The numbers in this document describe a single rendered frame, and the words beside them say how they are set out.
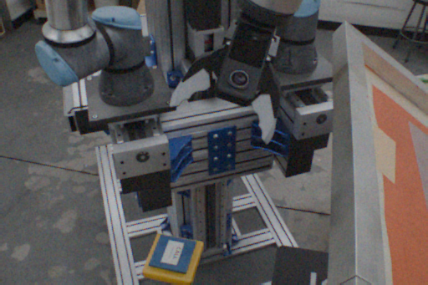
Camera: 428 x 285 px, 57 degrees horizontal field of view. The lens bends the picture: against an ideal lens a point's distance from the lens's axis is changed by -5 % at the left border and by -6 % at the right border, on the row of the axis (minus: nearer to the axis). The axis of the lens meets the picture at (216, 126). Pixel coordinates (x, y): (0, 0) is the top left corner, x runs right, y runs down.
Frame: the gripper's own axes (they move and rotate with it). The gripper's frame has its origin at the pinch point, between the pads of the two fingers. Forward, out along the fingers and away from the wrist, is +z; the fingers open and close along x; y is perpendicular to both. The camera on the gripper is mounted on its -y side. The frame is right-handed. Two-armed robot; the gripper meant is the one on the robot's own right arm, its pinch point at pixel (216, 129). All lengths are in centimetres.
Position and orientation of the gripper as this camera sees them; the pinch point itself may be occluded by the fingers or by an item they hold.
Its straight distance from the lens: 60.7
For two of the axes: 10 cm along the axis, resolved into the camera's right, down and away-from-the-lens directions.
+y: 2.3, -6.0, 7.7
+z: -2.8, 7.1, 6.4
